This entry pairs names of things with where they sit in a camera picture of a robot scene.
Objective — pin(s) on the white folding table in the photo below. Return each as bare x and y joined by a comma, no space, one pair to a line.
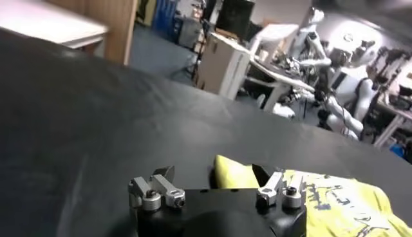
48,22

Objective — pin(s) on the wooden partition screen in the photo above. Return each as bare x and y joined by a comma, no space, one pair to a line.
112,29

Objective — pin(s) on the black table cover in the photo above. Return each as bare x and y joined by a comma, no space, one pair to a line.
96,112

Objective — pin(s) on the black monitor panel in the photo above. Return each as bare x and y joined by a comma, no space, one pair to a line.
235,17

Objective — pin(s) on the white adjustable side desk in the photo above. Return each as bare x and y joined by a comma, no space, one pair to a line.
280,83

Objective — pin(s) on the yellow-green t-shirt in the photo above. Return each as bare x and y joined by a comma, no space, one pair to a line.
338,209

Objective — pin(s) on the tall white cardboard box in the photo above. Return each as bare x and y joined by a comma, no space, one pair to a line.
222,67

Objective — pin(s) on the white humanoid robot with base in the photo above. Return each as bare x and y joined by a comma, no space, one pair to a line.
347,87

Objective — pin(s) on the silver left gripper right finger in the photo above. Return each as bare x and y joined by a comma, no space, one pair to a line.
277,190

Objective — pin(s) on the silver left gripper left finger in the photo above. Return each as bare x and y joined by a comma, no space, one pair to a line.
161,190

